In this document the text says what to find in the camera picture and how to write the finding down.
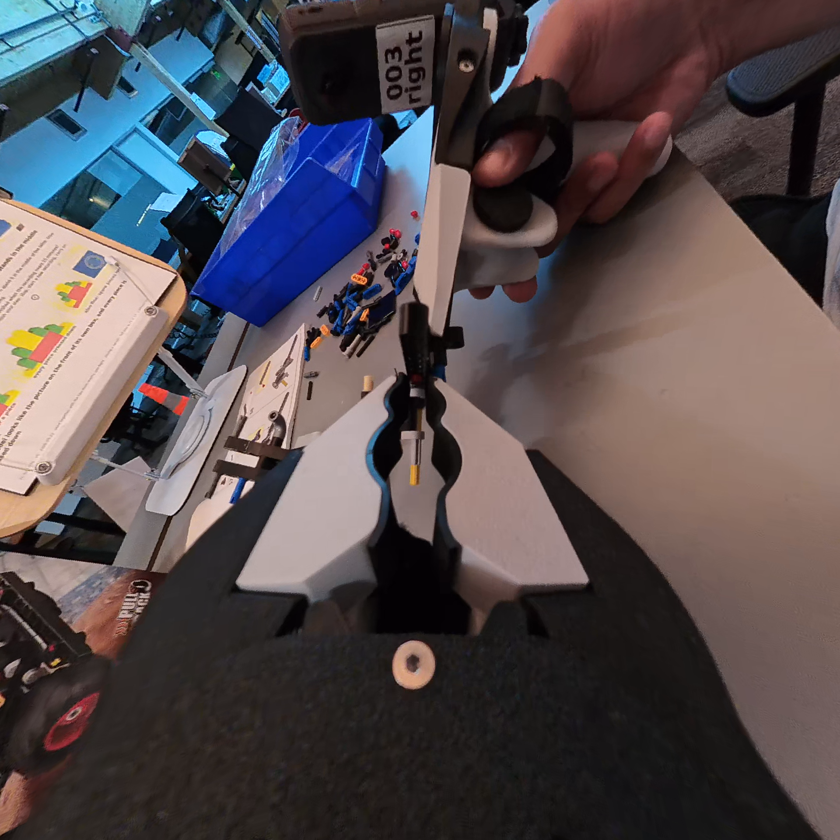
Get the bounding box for orange traffic cone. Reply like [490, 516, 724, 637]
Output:
[138, 382, 191, 416]

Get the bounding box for lego instruction booklet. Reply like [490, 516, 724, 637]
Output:
[223, 323, 322, 460]

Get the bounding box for person's right forearm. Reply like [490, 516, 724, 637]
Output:
[715, 0, 840, 76]

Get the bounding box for blue plastic bin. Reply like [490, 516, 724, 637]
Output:
[190, 118, 388, 328]

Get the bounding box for person's right hand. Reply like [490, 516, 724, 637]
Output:
[467, 0, 746, 304]

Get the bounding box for monster truck lego box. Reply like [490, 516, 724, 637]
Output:
[0, 567, 165, 815]

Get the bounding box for clear plastic bag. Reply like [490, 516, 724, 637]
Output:
[226, 117, 385, 224]

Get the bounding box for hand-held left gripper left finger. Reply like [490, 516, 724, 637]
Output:
[235, 375, 403, 601]

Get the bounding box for pile of small lego pieces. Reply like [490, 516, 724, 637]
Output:
[303, 209, 422, 361]

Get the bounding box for person's dark pants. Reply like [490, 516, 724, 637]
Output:
[731, 193, 831, 306]

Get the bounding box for printed instruction sheet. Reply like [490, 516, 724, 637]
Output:
[0, 200, 178, 494]

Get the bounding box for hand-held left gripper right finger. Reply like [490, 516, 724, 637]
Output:
[420, 377, 589, 601]

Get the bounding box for black lego axle subassembly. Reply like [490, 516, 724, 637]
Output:
[395, 301, 466, 488]

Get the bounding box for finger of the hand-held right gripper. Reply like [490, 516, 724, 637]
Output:
[412, 161, 475, 332]

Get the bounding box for person's white shirt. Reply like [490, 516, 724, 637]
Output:
[822, 197, 840, 309]

